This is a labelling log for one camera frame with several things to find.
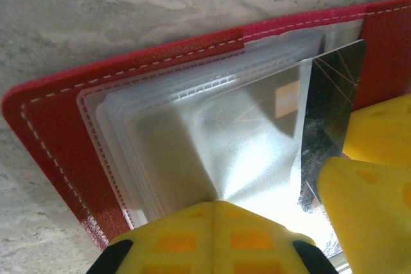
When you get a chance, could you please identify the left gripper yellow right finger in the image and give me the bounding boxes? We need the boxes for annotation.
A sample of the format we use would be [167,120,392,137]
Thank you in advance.
[213,201,338,274]

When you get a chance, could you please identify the red leather card holder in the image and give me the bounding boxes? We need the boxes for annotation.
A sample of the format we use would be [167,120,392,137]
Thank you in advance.
[1,0,411,252]

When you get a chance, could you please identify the mirrored silver card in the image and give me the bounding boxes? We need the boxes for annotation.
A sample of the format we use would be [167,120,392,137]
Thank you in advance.
[173,39,367,216]

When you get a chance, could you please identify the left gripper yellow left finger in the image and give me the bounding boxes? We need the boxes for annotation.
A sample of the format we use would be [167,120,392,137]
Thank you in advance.
[86,201,215,274]

